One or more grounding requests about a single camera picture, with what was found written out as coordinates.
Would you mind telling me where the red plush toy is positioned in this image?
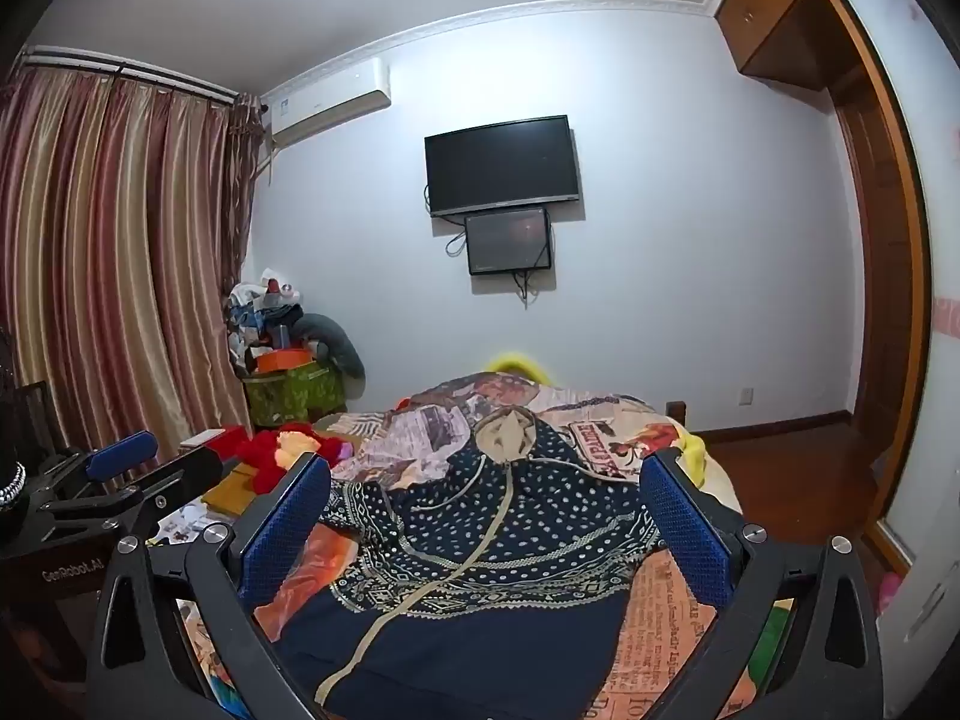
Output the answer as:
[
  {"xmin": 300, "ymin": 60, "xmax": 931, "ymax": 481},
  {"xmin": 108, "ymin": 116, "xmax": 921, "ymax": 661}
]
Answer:
[{"xmin": 206, "ymin": 424, "xmax": 338, "ymax": 496}]

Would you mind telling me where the green patterned box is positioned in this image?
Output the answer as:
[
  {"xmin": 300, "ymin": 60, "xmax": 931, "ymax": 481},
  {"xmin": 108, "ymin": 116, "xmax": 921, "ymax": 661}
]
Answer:
[{"xmin": 242, "ymin": 364, "xmax": 347, "ymax": 428}]

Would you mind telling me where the wooden overhead cabinet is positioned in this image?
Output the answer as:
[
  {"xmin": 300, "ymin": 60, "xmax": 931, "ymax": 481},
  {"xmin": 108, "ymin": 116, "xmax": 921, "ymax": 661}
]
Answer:
[{"xmin": 712, "ymin": 0, "xmax": 856, "ymax": 91}]

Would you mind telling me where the printed blanket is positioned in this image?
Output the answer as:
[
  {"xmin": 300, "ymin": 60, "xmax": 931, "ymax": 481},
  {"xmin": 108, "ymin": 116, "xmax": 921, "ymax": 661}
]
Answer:
[{"xmin": 150, "ymin": 371, "xmax": 796, "ymax": 720}]

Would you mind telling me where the wooden baseboard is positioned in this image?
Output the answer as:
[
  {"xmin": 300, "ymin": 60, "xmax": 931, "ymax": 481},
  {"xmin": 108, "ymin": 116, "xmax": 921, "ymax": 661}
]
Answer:
[{"xmin": 690, "ymin": 411, "xmax": 852, "ymax": 445}]

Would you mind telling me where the small black wall monitor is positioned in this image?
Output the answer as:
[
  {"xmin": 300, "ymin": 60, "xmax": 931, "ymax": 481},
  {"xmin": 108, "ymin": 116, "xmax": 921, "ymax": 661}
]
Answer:
[{"xmin": 463, "ymin": 206, "xmax": 554, "ymax": 276}]

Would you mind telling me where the large black wall television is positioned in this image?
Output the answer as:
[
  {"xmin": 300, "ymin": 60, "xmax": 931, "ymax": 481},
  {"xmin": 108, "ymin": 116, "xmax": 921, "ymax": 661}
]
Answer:
[{"xmin": 424, "ymin": 115, "xmax": 582, "ymax": 218}]

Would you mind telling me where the mustard yellow cloth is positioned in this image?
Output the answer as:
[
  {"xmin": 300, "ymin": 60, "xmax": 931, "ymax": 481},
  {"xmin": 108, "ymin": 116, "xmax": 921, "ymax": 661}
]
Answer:
[{"xmin": 202, "ymin": 461, "xmax": 262, "ymax": 517}]

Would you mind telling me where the white curtain rail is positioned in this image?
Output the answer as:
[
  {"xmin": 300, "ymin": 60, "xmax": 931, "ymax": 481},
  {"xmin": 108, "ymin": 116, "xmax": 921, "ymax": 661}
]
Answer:
[{"xmin": 22, "ymin": 47, "xmax": 260, "ymax": 102}]

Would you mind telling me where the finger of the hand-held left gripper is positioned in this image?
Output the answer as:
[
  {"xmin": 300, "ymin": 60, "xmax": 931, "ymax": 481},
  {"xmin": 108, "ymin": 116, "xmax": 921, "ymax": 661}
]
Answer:
[
  {"xmin": 37, "ymin": 431, "xmax": 160, "ymax": 500},
  {"xmin": 41, "ymin": 450, "xmax": 226, "ymax": 537}
]

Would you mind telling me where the white air conditioner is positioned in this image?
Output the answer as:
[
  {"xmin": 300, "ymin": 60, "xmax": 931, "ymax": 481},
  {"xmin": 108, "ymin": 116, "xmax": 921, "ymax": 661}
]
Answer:
[{"xmin": 262, "ymin": 58, "xmax": 392, "ymax": 147}]

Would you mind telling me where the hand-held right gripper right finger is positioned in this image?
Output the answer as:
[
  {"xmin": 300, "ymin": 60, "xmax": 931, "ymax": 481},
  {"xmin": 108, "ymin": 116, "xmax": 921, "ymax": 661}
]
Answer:
[{"xmin": 639, "ymin": 446, "xmax": 886, "ymax": 720}]

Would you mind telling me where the navy patterned hoodie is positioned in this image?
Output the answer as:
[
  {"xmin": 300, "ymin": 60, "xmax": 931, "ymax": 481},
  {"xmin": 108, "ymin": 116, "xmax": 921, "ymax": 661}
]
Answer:
[{"xmin": 315, "ymin": 403, "xmax": 665, "ymax": 720}]

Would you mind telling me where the white sliding wardrobe door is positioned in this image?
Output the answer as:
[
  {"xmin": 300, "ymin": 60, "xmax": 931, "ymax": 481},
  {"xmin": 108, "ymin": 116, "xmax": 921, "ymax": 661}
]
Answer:
[{"xmin": 836, "ymin": 0, "xmax": 960, "ymax": 661}]

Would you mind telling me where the striped satin curtain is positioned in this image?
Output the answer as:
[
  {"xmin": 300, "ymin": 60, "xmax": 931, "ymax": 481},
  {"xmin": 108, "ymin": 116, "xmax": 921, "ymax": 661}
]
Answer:
[{"xmin": 0, "ymin": 64, "xmax": 260, "ymax": 458}]

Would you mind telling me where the wooden door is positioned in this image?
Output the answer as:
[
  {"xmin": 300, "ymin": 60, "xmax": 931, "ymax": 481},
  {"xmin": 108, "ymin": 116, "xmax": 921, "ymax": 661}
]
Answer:
[{"xmin": 814, "ymin": 0, "xmax": 932, "ymax": 563}]

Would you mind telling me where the white beaded bracelet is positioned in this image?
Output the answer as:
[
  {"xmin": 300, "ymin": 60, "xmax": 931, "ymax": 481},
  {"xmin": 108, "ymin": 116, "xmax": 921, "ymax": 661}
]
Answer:
[{"xmin": 0, "ymin": 461, "xmax": 28, "ymax": 515}]

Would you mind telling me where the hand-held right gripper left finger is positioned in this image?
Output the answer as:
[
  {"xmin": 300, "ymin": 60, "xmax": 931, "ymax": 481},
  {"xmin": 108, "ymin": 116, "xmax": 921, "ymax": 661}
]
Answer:
[{"xmin": 86, "ymin": 450, "xmax": 335, "ymax": 720}]

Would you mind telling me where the pile of clothes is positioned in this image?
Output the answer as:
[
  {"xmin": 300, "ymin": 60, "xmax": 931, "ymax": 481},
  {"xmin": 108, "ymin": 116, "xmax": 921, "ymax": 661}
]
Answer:
[{"xmin": 225, "ymin": 266, "xmax": 305, "ymax": 376}]

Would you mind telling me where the orange box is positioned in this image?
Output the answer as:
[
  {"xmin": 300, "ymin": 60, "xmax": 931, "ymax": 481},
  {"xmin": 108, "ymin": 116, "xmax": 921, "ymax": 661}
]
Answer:
[{"xmin": 255, "ymin": 347, "xmax": 312, "ymax": 374}]

